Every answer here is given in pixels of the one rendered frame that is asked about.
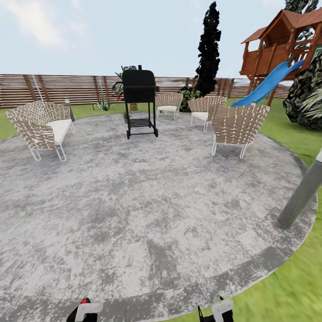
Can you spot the tree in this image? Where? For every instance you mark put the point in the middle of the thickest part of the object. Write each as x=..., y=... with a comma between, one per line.
x=59, y=117
x=297, y=6
x=209, y=52

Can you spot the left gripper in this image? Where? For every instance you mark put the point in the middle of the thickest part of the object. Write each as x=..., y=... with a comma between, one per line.
x=89, y=317

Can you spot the charcoal grill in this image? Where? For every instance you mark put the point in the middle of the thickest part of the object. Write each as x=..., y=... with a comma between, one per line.
x=139, y=87

